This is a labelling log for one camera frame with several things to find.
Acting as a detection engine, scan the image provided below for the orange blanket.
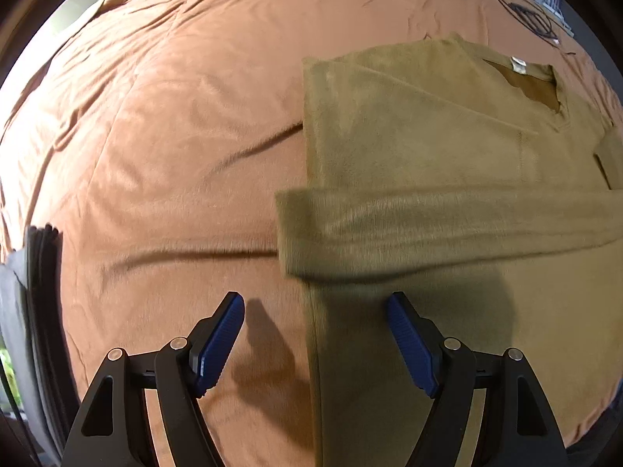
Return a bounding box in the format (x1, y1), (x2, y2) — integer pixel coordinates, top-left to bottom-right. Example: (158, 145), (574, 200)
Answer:
(0, 0), (614, 467)

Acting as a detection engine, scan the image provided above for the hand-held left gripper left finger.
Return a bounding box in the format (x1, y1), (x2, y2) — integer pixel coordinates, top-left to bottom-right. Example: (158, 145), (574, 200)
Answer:
(63, 292), (245, 467)

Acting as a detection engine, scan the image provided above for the olive t-shirt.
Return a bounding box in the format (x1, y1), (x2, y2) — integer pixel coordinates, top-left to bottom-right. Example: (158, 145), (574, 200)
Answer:
(275, 32), (623, 467)

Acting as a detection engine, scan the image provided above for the grey folded clothes stack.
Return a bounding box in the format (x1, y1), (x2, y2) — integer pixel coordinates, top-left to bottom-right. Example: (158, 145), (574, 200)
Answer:
(0, 224), (81, 467)

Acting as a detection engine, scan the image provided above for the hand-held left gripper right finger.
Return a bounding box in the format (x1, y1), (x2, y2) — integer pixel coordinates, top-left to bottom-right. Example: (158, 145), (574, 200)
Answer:
(387, 292), (570, 467)

